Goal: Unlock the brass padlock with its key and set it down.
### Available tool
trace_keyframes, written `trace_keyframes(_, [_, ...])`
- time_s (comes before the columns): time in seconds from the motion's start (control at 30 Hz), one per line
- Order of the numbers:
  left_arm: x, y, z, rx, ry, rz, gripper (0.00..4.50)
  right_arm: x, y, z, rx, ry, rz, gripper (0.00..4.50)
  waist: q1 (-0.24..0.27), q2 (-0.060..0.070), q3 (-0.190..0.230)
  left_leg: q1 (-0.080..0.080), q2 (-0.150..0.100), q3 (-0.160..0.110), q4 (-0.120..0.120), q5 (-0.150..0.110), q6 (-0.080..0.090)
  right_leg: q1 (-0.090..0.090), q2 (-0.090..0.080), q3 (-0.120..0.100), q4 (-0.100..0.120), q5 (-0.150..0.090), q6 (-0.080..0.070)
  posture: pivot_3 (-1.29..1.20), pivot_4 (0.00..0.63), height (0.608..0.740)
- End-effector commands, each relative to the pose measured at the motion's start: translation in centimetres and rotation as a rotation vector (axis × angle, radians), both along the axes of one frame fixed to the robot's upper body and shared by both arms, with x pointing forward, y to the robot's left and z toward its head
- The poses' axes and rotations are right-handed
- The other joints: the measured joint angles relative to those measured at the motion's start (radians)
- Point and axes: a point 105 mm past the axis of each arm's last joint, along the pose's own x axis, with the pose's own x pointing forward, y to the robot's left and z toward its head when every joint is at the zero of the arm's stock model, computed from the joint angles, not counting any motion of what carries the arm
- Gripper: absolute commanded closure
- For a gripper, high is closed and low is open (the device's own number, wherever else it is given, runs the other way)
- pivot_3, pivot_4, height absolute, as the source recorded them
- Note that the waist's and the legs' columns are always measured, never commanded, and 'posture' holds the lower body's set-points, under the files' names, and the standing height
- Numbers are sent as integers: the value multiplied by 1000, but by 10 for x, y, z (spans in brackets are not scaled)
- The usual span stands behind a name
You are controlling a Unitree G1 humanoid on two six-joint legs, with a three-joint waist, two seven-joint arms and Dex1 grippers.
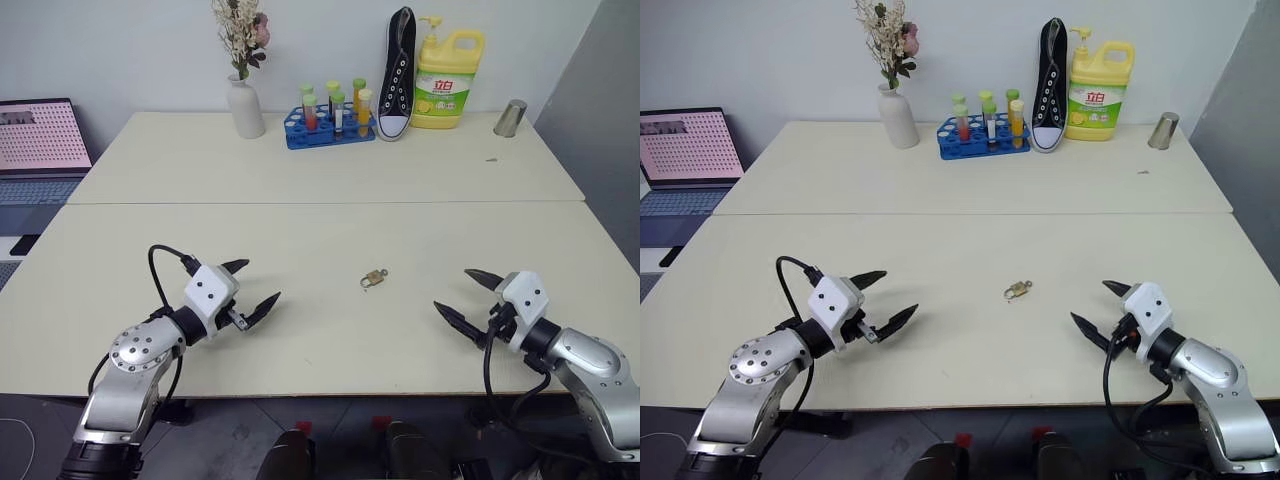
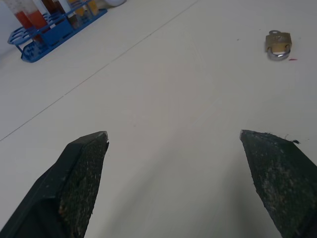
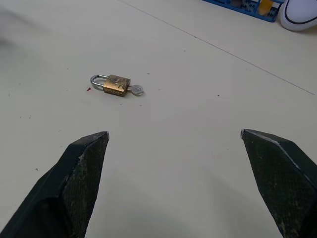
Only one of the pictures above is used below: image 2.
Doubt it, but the test tube with red liquid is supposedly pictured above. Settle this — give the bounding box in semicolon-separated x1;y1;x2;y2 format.
22;0;49;43
7;0;36;32

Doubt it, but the blue test tube rack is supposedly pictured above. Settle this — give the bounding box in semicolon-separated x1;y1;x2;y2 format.
7;0;108;63

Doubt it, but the white round container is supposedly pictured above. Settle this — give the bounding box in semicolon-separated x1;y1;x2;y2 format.
103;0;127;7

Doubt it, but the brass padlock with steel shackle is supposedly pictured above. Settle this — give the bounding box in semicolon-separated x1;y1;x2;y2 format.
265;32;293;61

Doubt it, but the test tube with yellow liquid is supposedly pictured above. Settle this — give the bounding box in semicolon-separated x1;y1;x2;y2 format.
67;0;89;28
85;0;97;20

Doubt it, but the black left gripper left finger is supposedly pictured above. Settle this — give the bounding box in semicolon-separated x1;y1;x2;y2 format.
0;130;109;238

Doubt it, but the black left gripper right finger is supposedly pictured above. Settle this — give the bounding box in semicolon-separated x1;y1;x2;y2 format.
239;129;317;238

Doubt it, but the test tube with dark liquid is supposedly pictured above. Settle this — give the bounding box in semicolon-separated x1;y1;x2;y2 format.
41;0;65;15

